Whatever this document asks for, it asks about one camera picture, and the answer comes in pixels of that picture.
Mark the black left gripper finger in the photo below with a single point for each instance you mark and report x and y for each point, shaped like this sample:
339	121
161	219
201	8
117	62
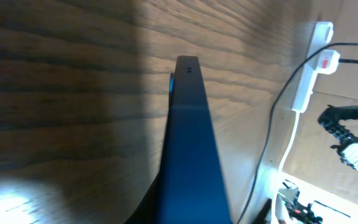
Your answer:
147	210

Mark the blue Samsung Galaxy smartphone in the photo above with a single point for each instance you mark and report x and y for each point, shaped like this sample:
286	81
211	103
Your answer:
191	181

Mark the white power strip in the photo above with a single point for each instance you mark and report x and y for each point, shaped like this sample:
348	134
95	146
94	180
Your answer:
322	35

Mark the white USB wall charger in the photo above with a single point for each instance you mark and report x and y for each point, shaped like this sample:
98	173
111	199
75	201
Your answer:
328	62

